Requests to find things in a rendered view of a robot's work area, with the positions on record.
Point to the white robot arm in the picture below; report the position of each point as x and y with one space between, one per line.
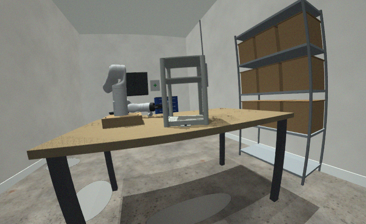
121 104

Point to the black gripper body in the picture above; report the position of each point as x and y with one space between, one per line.
152 106

